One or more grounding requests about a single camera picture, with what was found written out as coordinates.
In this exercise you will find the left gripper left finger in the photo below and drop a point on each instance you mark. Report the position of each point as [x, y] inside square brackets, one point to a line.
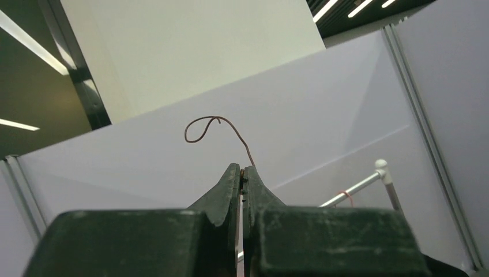
[200, 240]

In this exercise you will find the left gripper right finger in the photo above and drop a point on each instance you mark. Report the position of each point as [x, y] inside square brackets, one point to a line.
[283, 240]

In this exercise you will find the white clothes rack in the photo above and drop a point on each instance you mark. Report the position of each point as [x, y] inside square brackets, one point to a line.
[369, 185]

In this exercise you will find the pink clothes hanger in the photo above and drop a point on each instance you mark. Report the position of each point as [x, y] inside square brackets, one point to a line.
[347, 196]

